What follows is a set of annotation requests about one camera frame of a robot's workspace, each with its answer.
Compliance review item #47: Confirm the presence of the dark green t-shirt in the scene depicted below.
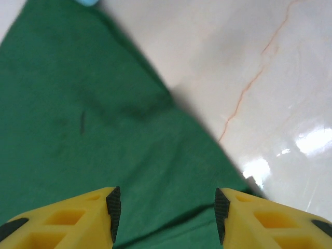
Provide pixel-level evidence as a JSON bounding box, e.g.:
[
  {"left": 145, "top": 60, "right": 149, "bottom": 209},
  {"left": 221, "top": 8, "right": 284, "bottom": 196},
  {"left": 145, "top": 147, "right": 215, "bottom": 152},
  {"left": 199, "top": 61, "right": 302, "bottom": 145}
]
[{"left": 0, "top": 0, "right": 265, "bottom": 249}]

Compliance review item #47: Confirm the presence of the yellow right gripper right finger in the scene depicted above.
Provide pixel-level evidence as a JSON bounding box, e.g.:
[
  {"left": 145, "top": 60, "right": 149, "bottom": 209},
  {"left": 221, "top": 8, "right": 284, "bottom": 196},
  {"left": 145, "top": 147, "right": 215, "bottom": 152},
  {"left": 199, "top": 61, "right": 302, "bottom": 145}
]
[{"left": 214, "top": 187, "right": 332, "bottom": 249}]

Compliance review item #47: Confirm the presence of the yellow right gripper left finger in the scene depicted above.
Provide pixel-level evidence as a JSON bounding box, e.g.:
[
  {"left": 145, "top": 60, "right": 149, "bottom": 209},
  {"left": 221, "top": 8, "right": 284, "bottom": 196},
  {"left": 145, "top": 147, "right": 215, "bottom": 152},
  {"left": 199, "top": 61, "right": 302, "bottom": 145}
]
[{"left": 0, "top": 186, "right": 121, "bottom": 249}]

